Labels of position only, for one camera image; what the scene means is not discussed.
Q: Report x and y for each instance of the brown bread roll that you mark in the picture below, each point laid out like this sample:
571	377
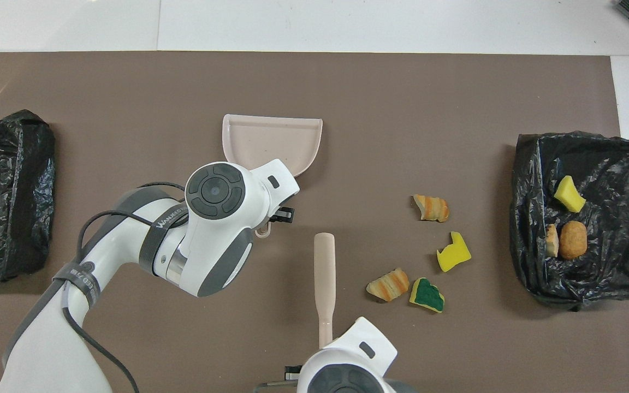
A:
573	240

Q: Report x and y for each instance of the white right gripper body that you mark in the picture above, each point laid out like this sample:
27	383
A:
366	344

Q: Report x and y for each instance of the beige plastic dustpan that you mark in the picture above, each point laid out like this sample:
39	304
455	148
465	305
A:
271	142

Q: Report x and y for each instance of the bin lined with black bag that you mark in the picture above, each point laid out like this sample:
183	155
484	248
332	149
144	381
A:
609	284
9	207

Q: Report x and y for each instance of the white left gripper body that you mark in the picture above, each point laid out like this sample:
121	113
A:
276	183

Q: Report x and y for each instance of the beige brush with black bristles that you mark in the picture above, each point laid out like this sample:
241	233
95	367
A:
325	273

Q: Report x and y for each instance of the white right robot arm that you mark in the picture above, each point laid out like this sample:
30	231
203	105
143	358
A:
342	382

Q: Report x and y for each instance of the small yellow green sponge piece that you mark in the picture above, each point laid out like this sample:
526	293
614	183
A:
568	195

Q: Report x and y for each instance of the brown table mat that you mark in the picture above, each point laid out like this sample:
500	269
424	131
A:
347	82

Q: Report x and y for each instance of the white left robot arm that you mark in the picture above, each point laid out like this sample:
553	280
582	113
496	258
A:
216	234

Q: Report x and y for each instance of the striped orange croissant piece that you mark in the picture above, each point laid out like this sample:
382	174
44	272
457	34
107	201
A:
551	240
433	208
388	285

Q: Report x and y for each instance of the notched yellow sponge piece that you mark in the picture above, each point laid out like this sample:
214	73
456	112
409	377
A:
454	255

